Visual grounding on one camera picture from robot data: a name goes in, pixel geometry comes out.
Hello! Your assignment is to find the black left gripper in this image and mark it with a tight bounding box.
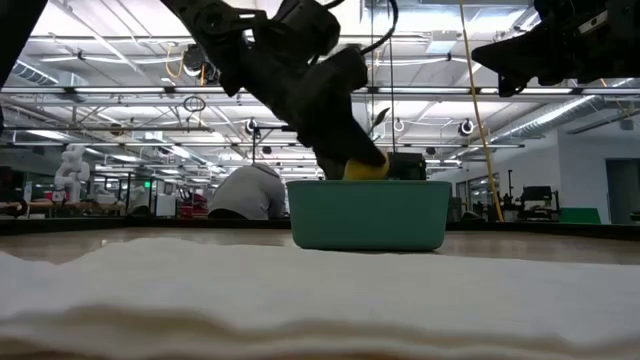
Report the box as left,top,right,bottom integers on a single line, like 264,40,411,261
292,44,390,170

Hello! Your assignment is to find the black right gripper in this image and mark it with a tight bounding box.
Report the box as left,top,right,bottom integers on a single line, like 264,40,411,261
471,0,640,99

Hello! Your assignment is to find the yellow lemon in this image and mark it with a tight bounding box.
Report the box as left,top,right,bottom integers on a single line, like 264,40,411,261
342,155,391,182

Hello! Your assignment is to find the teal plastic tupperware container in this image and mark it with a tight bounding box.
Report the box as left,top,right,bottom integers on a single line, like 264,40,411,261
285,179,453,253

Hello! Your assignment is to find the person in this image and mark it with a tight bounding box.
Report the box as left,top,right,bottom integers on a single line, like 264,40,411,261
207,163,289,221

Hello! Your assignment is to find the black equipment stand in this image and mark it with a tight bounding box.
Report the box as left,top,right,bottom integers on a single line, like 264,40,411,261
517,185,562,222

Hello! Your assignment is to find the white paper sheet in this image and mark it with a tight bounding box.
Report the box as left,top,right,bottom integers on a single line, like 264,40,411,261
0,236,640,360

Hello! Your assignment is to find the green panel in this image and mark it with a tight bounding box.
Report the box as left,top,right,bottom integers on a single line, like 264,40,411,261
558,206,603,225

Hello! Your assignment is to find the red cart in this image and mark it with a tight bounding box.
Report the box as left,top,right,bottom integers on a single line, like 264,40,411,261
177,187,210,220

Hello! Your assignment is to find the yellow cable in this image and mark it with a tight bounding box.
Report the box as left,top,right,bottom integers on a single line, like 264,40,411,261
458,0,506,223

